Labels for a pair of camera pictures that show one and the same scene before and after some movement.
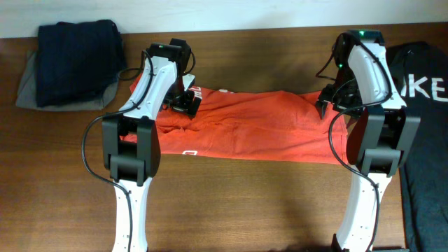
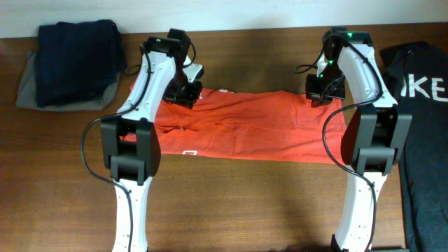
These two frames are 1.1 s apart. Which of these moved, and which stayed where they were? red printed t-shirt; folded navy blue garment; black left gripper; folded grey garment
Moved: black left gripper
Stayed: red printed t-shirt; folded navy blue garment; folded grey garment
